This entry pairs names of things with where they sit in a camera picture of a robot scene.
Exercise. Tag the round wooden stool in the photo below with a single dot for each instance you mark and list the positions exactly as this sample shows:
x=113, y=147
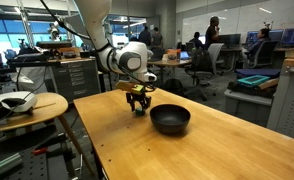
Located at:
x=50, y=106

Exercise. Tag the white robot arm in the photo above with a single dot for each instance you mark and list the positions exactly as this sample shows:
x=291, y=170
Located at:
x=93, y=20

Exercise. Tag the seated person dark hair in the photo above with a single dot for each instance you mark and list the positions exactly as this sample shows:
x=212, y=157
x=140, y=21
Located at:
x=197, y=40

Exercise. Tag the grey drawer cabinet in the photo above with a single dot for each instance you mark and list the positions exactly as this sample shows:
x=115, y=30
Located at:
x=75, y=78

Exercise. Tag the grey office chair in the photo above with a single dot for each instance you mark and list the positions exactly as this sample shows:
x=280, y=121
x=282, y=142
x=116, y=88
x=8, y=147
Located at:
x=215, y=55

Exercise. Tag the wooden plank piece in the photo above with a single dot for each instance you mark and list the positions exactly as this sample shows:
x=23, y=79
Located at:
x=269, y=83

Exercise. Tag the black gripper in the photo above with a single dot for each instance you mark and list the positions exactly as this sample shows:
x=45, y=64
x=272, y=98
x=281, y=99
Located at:
x=139, y=97

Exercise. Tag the standing person dark clothes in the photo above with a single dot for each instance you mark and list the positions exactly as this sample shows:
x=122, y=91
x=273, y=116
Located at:
x=145, y=36

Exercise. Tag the teal tray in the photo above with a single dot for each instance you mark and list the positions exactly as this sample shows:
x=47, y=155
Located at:
x=253, y=80

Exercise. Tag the white camera on stand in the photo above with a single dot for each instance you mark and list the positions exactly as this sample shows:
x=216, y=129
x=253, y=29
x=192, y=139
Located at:
x=54, y=30

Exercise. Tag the orange black clamp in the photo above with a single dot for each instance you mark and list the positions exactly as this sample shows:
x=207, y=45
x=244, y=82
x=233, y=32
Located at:
x=40, y=150

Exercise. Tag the black bag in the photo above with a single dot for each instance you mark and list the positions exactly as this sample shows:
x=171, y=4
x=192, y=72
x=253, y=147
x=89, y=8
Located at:
x=173, y=86

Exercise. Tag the orange box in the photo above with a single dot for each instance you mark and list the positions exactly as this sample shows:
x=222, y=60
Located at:
x=173, y=55

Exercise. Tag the dark mesh office chair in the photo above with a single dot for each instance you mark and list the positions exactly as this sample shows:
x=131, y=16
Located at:
x=265, y=53

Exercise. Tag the green block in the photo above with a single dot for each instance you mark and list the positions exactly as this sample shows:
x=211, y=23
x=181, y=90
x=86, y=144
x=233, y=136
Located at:
x=140, y=112

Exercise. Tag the seated person at monitors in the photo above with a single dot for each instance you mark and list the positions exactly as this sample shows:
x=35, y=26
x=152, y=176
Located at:
x=257, y=45

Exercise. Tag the light green bar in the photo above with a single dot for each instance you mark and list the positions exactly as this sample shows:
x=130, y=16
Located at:
x=3, y=164

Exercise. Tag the round wooden background table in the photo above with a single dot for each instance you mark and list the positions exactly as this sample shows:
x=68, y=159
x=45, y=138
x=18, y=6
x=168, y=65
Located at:
x=168, y=62

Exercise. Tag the standing person grey shirt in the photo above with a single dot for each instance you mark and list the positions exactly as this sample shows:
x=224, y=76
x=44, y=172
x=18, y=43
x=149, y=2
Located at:
x=157, y=38

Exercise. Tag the white headset device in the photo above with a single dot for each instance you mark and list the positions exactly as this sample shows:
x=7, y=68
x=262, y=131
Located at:
x=13, y=100

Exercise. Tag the black office chair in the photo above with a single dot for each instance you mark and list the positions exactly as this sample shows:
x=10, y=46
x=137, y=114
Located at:
x=200, y=66

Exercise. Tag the black bowl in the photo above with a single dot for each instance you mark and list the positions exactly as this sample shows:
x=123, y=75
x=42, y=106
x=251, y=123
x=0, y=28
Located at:
x=169, y=118

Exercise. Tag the grey perforated metal cart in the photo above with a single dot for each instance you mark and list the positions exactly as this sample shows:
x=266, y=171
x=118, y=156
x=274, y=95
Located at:
x=290, y=100

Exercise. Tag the dark blue cushion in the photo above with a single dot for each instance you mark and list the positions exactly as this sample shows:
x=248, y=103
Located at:
x=257, y=72

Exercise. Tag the black perforated board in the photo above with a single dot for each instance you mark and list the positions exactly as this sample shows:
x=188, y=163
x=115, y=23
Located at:
x=43, y=166

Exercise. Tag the black flat equipment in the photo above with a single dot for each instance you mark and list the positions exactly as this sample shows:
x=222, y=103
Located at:
x=53, y=44

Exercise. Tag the standing person black shirt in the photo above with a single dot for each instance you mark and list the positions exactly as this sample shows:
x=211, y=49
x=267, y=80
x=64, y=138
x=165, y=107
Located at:
x=212, y=33

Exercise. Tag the white cloth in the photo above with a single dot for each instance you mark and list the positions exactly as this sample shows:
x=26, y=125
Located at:
x=30, y=80

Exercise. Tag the grey storage bin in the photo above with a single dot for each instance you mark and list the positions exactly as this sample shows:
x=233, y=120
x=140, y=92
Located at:
x=248, y=108

